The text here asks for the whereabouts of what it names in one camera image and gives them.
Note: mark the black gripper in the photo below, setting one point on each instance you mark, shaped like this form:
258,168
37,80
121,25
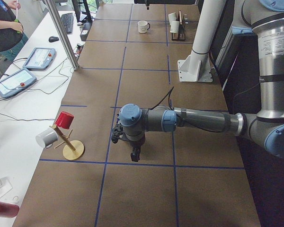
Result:
136,142

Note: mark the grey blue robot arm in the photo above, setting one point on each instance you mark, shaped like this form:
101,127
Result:
265,18

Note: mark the red cup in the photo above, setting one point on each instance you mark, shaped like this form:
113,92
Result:
64,120

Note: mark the white cup on tree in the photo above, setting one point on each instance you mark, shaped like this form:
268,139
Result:
47,138

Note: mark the white paper cup lower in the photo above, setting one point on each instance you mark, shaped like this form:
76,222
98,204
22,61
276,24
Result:
174,27

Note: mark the white paper cup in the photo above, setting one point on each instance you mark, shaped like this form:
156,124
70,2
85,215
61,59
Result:
174,27
172,17

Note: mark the white paper cup upper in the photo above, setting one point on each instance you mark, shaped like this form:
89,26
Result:
172,17

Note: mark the wooden mug tree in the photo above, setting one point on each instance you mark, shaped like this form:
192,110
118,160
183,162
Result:
73,149

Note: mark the white pole with base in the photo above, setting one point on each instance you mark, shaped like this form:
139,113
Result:
196,67

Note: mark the white smiley mug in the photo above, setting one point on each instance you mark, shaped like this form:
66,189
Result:
143,26

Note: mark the black rack with boards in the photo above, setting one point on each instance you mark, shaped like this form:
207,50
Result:
181,34

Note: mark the teach pendant upper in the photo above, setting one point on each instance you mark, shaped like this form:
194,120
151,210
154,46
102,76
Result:
40,59

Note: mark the teach pendant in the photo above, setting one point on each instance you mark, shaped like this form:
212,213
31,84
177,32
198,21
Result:
16,83
40,59

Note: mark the teach pendant lower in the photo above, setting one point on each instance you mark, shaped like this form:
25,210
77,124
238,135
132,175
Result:
16,83

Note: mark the black computer mouse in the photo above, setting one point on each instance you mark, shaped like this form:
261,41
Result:
53,39

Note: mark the black keyboard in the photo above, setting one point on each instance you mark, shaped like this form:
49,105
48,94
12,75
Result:
67,21

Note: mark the red bottle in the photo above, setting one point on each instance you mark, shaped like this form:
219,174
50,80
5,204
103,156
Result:
8,210

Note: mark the person in dark clothes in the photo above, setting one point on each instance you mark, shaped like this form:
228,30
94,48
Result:
12,37

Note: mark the aluminium frame post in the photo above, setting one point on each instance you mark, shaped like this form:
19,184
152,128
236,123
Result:
62,33

